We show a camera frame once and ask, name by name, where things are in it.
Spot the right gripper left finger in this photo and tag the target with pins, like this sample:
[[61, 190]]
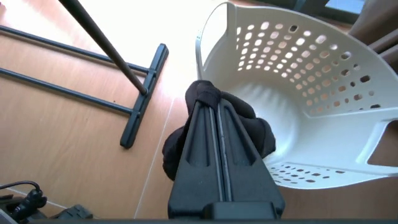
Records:
[[196, 174]]

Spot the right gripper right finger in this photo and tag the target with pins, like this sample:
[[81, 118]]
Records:
[[248, 180]]

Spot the black garment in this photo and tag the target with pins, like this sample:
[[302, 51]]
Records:
[[245, 121]]

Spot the white laundry basket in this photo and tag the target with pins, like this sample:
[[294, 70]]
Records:
[[311, 140]]

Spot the black clothes rack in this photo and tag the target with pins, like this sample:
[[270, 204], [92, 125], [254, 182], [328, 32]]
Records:
[[143, 102]]

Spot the window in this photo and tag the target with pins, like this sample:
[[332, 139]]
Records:
[[311, 7]]

